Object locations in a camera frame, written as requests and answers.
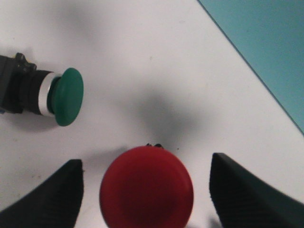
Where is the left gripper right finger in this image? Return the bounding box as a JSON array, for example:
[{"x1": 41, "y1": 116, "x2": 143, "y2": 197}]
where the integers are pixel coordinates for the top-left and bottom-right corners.
[{"x1": 209, "y1": 153, "x2": 304, "y2": 228}]

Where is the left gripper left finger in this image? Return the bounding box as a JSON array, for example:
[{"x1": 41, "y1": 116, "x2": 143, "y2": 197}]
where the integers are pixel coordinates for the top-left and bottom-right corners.
[{"x1": 0, "y1": 159, "x2": 84, "y2": 228}]

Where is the red push button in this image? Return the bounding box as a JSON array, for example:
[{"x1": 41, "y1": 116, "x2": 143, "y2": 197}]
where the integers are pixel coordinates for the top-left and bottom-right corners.
[{"x1": 99, "y1": 144, "x2": 194, "y2": 228}]

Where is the teal plastic box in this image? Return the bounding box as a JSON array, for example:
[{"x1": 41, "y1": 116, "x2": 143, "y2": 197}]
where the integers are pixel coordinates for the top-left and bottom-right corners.
[{"x1": 200, "y1": 0, "x2": 304, "y2": 131}]

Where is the right green push button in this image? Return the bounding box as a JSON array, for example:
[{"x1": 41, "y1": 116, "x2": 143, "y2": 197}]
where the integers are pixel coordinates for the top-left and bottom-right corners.
[{"x1": 0, "y1": 53, "x2": 84, "y2": 126}]

